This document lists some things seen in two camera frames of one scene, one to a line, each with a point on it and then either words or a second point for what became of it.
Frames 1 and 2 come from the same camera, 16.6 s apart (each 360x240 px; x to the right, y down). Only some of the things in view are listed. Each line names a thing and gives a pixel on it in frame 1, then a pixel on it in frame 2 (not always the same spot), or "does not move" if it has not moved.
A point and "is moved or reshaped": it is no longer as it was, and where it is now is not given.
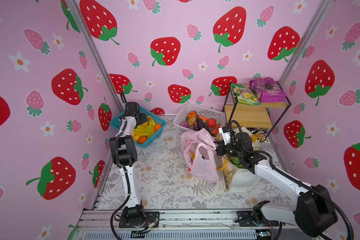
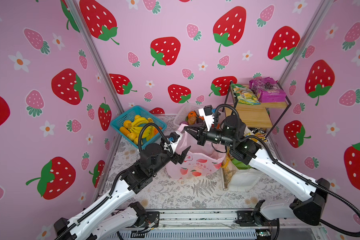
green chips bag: (235, 161) does not move
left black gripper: (142, 117) to (176, 159)
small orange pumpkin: (192, 114) does not move
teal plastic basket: (114, 123) does not move
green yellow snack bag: (244, 96) does not move
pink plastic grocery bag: (198, 149) is moved or reshaped
